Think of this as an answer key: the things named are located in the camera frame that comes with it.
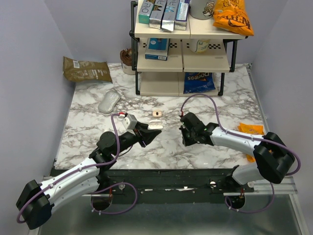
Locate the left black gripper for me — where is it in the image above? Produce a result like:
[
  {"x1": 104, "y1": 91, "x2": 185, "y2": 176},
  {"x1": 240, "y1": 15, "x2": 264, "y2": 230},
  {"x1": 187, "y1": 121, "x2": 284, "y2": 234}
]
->
[{"x1": 112, "y1": 121, "x2": 161, "y2": 157}]

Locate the beige earbud charging case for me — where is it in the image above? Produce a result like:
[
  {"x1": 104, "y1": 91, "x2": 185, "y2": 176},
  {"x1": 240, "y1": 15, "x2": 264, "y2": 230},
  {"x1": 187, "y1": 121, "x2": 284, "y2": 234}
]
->
[{"x1": 152, "y1": 110, "x2": 162, "y2": 118}]

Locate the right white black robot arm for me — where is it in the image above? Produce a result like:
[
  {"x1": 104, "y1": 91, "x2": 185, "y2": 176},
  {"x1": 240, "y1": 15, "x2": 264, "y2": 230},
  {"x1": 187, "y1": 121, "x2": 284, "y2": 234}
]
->
[{"x1": 180, "y1": 113, "x2": 295, "y2": 192}]

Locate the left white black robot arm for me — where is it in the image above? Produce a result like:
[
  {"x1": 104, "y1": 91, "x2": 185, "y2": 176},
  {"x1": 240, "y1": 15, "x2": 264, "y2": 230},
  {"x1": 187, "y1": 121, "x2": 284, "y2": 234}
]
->
[{"x1": 16, "y1": 122, "x2": 162, "y2": 230}]

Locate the blue Doritos bag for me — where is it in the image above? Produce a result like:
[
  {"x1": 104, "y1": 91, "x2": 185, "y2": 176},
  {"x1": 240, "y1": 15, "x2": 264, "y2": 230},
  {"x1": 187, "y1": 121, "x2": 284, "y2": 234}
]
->
[{"x1": 183, "y1": 72, "x2": 216, "y2": 94}]

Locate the orange snack bag on table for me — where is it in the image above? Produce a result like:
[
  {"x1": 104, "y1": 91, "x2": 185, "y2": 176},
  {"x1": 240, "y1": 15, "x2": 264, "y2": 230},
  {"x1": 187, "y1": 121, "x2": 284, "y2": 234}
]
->
[{"x1": 237, "y1": 122, "x2": 265, "y2": 164}]

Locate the beige black shelf rack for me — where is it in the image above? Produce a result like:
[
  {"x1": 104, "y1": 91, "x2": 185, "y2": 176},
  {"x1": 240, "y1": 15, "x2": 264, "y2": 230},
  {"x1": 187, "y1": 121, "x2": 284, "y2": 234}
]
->
[{"x1": 129, "y1": 0, "x2": 245, "y2": 96}]

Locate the chocolate cupcake in wrapper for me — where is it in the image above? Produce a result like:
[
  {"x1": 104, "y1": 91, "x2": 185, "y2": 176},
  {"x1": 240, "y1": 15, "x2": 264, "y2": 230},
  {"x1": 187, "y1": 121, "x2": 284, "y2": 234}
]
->
[{"x1": 120, "y1": 48, "x2": 135, "y2": 75}]

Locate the blue box middle shelf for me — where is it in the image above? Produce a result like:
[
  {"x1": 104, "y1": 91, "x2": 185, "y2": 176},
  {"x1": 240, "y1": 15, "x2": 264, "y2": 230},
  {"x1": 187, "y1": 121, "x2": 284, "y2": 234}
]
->
[{"x1": 145, "y1": 38, "x2": 170, "y2": 61}]

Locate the white yellow mug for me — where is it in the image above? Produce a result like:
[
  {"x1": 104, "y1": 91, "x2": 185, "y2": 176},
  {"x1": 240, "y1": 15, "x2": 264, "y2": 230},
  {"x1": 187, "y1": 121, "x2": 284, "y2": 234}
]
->
[{"x1": 189, "y1": 39, "x2": 210, "y2": 53}]

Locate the brown snack bag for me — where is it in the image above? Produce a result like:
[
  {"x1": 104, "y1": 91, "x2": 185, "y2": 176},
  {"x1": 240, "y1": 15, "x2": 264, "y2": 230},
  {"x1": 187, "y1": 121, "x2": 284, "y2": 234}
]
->
[{"x1": 63, "y1": 56, "x2": 112, "y2": 83}]

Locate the blue white toothpaste box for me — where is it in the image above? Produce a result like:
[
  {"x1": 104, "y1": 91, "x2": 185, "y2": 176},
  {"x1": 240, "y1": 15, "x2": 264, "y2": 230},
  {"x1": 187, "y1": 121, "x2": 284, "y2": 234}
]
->
[{"x1": 174, "y1": 0, "x2": 190, "y2": 30}]

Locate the silver toothpaste box left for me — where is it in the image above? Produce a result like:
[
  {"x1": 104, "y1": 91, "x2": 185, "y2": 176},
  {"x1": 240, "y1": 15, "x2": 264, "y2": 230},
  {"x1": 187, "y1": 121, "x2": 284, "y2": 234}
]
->
[{"x1": 149, "y1": 0, "x2": 167, "y2": 29}]

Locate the silver toothpaste box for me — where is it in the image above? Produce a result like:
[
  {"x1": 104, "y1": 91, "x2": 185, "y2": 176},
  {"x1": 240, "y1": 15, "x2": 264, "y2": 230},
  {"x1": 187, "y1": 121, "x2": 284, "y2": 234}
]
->
[
  {"x1": 161, "y1": 0, "x2": 179, "y2": 32},
  {"x1": 149, "y1": 0, "x2": 167, "y2": 29}
]

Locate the teal toothpaste box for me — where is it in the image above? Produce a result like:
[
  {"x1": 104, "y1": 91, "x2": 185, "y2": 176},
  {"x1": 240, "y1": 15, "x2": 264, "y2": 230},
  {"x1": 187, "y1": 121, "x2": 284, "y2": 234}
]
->
[{"x1": 138, "y1": 0, "x2": 155, "y2": 24}]

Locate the silver toothpaste box middle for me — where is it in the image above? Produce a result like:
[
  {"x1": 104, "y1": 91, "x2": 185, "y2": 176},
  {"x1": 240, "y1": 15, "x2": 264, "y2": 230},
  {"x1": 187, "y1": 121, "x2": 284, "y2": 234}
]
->
[{"x1": 161, "y1": 0, "x2": 179, "y2": 32}]

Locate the grey printed mug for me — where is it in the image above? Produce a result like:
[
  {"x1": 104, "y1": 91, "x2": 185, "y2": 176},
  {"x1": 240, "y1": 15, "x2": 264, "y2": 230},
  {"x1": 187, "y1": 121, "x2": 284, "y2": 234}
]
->
[{"x1": 190, "y1": 0, "x2": 216, "y2": 20}]

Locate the orange chips bag on shelf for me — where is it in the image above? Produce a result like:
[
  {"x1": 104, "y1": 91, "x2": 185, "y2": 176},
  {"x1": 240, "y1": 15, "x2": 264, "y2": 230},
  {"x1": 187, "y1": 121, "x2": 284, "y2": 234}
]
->
[{"x1": 213, "y1": 0, "x2": 254, "y2": 36}]

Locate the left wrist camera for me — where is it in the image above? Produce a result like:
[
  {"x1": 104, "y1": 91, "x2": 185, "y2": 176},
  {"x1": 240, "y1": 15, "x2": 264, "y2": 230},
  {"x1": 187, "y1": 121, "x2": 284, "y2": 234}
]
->
[{"x1": 118, "y1": 113, "x2": 137, "y2": 130}]

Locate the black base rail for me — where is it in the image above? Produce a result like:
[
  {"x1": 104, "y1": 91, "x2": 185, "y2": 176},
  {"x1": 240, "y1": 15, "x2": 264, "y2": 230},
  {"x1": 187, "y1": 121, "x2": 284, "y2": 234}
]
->
[{"x1": 49, "y1": 169, "x2": 254, "y2": 209}]

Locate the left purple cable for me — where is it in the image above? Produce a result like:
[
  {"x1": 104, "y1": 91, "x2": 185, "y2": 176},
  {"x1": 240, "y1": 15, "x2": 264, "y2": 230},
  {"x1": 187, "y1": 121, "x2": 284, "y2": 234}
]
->
[{"x1": 16, "y1": 112, "x2": 138, "y2": 224}]

